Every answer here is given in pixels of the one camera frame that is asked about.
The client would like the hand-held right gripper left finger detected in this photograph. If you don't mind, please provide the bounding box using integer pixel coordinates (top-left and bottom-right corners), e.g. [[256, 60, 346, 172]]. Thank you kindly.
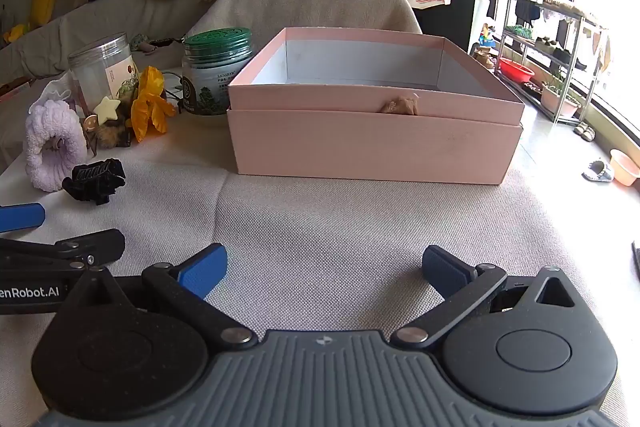
[[57, 243, 257, 351]]

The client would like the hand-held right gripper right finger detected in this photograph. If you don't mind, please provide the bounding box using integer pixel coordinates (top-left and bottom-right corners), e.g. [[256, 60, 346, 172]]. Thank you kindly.
[[392, 245, 586, 349]]

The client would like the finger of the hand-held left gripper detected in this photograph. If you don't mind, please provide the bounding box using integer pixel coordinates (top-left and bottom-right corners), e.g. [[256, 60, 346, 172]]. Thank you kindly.
[[0, 229, 126, 279], [0, 203, 46, 234]]

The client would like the cream star hair clip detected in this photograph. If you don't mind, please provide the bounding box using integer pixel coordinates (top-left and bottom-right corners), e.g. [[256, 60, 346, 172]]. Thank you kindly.
[[94, 96, 122, 126]]

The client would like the pink cardboard box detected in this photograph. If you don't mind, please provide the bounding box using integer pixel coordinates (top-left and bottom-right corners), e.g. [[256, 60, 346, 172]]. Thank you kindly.
[[226, 27, 526, 186]]

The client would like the purple knit scrunchie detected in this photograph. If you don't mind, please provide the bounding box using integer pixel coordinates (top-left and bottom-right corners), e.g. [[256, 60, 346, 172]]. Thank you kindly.
[[25, 99, 89, 193]]

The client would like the black claw hair clip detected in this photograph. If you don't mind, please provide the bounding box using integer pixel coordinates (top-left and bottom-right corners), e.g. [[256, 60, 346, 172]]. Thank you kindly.
[[62, 158, 126, 206]]

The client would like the beige linen tablecloth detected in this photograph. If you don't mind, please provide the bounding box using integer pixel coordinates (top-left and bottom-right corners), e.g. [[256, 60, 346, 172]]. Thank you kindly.
[[0, 67, 640, 427]]

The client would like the white lace scrunchie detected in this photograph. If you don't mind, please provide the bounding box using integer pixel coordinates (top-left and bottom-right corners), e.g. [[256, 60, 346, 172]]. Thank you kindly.
[[30, 73, 77, 115]]

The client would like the yellow artificial flower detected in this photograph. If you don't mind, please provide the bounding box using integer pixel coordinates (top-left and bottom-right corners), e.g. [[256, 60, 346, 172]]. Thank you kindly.
[[130, 66, 177, 143]]

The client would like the small brown fuzzy object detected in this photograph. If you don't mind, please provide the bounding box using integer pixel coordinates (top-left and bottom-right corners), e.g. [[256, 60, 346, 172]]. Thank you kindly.
[[379, 92, 420, 116]]

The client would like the clear plastic jar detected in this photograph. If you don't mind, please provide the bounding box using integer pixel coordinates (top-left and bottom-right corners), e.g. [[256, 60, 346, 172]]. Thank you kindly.
[[67, 33, 140, 112]]

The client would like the white child shoe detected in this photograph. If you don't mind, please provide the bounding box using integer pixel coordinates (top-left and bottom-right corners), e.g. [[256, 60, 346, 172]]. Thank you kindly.
[[582, 159, 615, 183]]

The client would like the glass jar with green lid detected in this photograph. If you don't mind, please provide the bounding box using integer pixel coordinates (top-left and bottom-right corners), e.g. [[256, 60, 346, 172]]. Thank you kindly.
[[181, 28, 253, 116]]

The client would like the grey covered sofa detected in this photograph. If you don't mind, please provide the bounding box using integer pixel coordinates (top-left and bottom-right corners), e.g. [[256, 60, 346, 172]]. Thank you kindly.
[[0, 0, 221, 108]]

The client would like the pink planter with plants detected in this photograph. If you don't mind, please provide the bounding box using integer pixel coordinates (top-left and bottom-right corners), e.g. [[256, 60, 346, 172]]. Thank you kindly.
[[541, 79, 581, 118]]

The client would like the pink plastic basin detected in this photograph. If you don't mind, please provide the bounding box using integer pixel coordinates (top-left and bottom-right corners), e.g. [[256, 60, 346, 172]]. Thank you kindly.
[[609, 148, 640, 187]]

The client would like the red plastic basin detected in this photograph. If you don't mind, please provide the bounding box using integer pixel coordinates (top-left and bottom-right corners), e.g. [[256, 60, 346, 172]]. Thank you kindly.
[[497, 57, 536, 84]]

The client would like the metal shelf rack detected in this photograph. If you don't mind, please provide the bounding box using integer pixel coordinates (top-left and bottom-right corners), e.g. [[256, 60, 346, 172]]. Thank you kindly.
[[495, 0, 609, 126]]

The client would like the chair with beige cover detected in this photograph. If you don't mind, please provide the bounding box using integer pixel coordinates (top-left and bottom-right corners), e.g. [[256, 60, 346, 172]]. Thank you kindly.
[[187, 0, 424, 44]]

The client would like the brown furry hair tie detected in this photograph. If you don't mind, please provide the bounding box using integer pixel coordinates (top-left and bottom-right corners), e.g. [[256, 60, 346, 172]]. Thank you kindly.
[[91, 117, 134, 150]]

